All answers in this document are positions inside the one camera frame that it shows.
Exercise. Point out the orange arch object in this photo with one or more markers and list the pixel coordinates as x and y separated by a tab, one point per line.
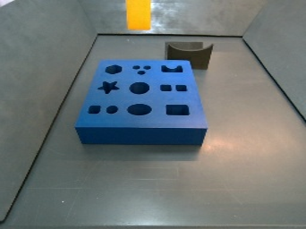
137	14

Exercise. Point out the blue foam shape-sorter block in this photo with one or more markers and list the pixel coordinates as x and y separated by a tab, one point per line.
141	102

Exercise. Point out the dark grey curved holder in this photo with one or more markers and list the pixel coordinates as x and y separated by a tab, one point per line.
191	51

